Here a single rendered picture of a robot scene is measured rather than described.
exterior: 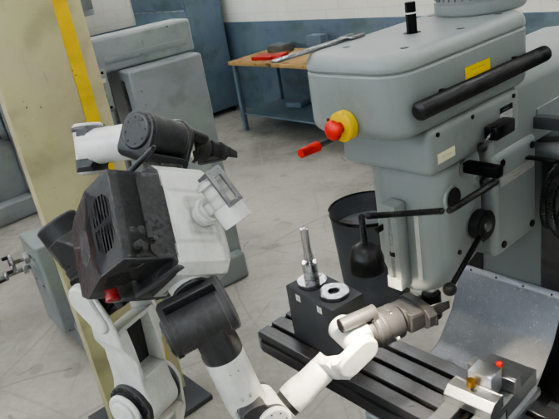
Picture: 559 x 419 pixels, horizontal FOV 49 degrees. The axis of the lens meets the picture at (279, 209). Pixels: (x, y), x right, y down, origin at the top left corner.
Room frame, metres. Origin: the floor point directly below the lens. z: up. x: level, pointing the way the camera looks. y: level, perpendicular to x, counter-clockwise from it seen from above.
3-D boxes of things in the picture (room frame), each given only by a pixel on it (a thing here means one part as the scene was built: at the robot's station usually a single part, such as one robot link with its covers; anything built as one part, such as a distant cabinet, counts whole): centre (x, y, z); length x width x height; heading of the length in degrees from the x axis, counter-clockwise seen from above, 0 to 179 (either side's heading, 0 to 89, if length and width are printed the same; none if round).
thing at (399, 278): (1.23, -0.24, 1.44); 0.04 x 0.04 x 0.21; 38
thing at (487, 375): (1.18, -0.42, 1.07); 0.06 x 0.05 x 0.06; 40
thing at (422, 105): (1.20, -0.45, 1.79); 0.45 x 0.04 x 0.04; 128
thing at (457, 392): (1.15, -0.38, 1.05); 0.12 x 0.06 x 0.04; 40
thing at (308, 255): (1.63, -0.06, 1.28); 0.03 x 0.03 x 0.11
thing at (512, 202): (1.41, -0.49, 1.47); 0.24 x 0.19 x 0.26; 38
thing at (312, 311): (1.59, -0.09, 1.06); 0.22 x 0.12 x 0.20; 33
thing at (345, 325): (1.22, -0.14, 1.24); 0.11 x 0.11 x 0.11; 23
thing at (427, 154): (1.32, -0.37, 1.68); 0.34 x 0.24 x 0.10; 128
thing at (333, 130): (1.14, -0.13, 1.76); 0.04 x 0.03 x 0.04; 38
